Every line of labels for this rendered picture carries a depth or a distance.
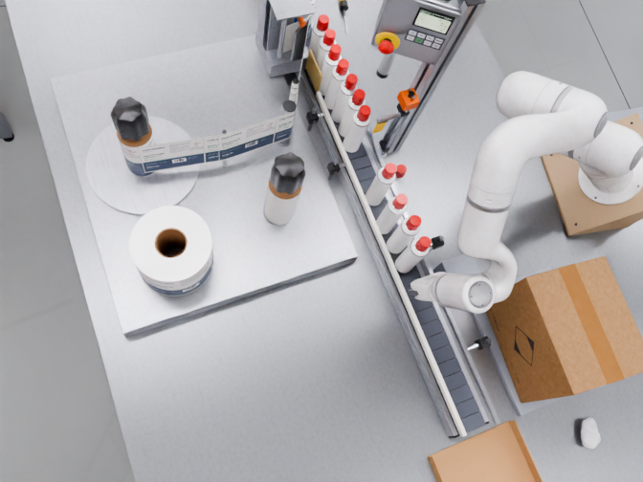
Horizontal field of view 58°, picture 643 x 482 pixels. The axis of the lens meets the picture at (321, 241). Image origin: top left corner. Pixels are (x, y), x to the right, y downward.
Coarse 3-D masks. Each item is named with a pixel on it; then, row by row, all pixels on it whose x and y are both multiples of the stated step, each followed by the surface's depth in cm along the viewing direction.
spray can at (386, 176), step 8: (384, 168) 155; (392, 168) 155; (376, 176) 160; (384, 176) 157; (392, 176) 156; (376, 184) 161; (384, 184) 158; (368, 192) 168; (376, 192) 164; (384, 192) 164; (368, 200) 171; (376, 200) 169
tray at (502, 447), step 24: (504, 432) 161; (432, 456) 153; (456, 456) 157; (480, 456) 158; (504, 456) 159; (528, 456) 158; (456, 480) 155; (480, 480) 156; (504, 480) 157; (528, 480) 158
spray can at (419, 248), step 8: (416, 240) 153; (424, 240) 149; (408, 248) 155; (416, 248) 151; (424, 248) 149; (400, 256) 162; (408, 256) 156; (416, 256) 153; (424, 256) 154; (400, 264) 163; (408, 264) 160; (400, 272) 167; (408, 272) 167
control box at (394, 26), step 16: (384, 0) 137; (400, 0) 126; (416, 0) 125; (432, 0) 125; (384, 16) 132; (400, 16) 130; (384, 32) 136; (400, 32) 135; (432, 32) 132; (448, 32) 131; (400, 48) 140; (416, 48) 138; (432, 64) 142
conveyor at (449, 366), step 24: (336, 144) 178; (360, 144) 180; (360, 168) 177; (384, 240) 170; (408, 288) 166; (432, 312) 165; (432, 336) 162; (456, 360) 161; (456, 384) 159; (456, 408) 157
